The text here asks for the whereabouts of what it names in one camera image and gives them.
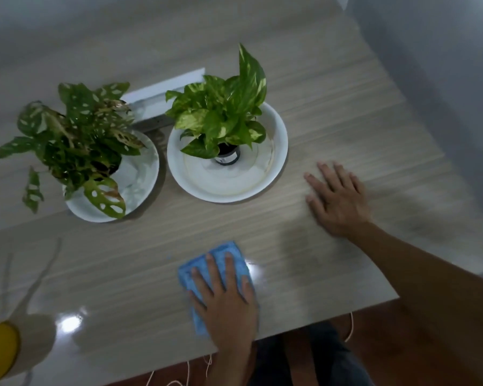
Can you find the person's left hand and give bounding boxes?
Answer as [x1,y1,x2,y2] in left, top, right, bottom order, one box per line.
[187,252,261,357]

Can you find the person's left forearm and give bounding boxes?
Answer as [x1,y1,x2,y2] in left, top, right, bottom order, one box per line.
[204,343,259,386]

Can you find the blue cleaning cloth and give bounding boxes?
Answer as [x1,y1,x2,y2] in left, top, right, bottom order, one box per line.
[178,241,259,336]

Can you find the thin white cord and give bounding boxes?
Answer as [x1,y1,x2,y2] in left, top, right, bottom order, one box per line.
[343,311,355,343]
[145,354,214,386]

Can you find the person's dark trousers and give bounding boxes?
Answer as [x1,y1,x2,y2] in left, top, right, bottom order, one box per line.
[250,321,375,386]

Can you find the person's right forearm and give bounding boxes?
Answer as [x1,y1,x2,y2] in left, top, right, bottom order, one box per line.
[346,222,483,386]

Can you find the holed-leaf green plant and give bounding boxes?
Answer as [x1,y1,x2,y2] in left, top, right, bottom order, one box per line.
[0,81,147,220]

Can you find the small white plate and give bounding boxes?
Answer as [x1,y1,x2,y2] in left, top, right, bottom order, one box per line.
[63,130,160,223]

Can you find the large white plate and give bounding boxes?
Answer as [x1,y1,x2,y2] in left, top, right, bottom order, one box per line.
[167,101,289,204]

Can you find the person's right hand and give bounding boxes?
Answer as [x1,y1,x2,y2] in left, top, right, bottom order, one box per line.
[304,161,374,239]

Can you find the variegated green pothos plant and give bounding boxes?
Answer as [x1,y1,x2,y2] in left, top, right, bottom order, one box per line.
[164,43,267,159]

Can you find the black pot with label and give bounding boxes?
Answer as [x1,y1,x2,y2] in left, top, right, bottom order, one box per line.
[214,143,241,166]

